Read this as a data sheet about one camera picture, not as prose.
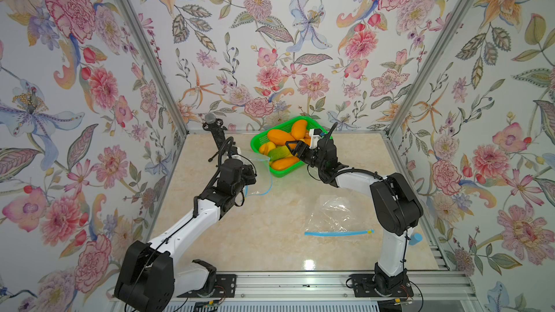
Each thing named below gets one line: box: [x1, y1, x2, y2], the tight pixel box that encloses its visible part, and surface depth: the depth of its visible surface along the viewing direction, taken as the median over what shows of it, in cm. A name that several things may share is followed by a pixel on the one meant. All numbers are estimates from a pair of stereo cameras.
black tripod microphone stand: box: [202, 118, 237, 162], surface depth 101 cm
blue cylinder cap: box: [408, 232, 423, 247], surface depth 82 cm
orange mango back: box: [291, 119, 308, 141], surface depth 115 cm
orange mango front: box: [271, 156, 300, 171], surface depth 102 cm
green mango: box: [267, 145, 294, 162], surface depth 102 cm
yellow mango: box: [258, 141, 277, 156], surface depth 108 cm
